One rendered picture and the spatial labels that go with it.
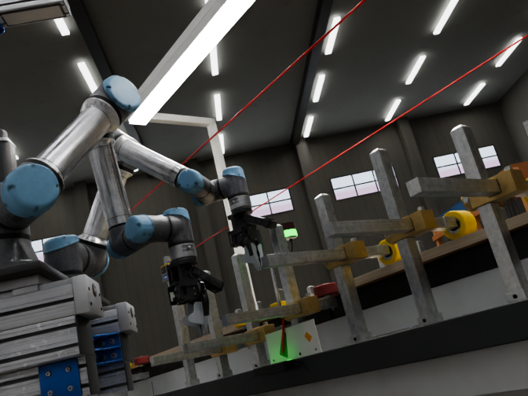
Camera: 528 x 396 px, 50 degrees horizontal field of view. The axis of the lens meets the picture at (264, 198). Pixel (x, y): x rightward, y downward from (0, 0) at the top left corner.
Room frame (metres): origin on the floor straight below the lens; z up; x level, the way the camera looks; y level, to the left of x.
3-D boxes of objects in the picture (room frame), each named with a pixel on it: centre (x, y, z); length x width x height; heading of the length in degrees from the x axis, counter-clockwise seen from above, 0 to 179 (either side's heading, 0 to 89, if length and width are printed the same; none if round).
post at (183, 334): (2.43, 0.47, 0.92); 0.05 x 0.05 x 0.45; 39
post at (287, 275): (1.84, -0.01, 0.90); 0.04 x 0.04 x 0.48; 39
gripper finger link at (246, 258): (1.81, 0.09, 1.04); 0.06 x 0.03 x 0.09; 60
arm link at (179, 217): (1.56, 0.26, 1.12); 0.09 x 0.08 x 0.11; 137
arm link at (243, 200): (1.82, 0.08, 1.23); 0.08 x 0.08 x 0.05
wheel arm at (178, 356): (2.15, 0.34, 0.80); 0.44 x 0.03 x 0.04; 129
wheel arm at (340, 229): (1.39, -0.32, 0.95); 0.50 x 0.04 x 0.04; 129
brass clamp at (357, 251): (1.63, -0.19, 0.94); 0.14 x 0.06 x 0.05; 39
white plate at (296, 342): (1.85, 0.02, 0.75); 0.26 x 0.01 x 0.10; 39
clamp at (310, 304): (1.83, -0.03, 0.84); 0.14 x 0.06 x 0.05; 39
